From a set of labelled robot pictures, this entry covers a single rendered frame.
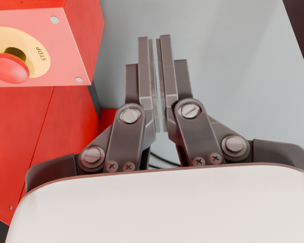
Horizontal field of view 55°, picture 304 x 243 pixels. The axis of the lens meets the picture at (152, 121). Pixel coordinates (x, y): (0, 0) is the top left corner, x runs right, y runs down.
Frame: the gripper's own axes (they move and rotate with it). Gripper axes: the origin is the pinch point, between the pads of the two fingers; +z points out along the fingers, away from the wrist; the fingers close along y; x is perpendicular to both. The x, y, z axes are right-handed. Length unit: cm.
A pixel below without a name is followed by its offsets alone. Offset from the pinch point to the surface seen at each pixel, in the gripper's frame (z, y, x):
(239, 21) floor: 89, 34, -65
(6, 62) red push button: 12.3, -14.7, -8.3
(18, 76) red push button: 12.1, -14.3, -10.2
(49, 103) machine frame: 51, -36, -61
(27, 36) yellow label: 14.8, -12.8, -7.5
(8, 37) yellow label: 15.0, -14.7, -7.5
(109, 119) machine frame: 87, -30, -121
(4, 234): 10, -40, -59
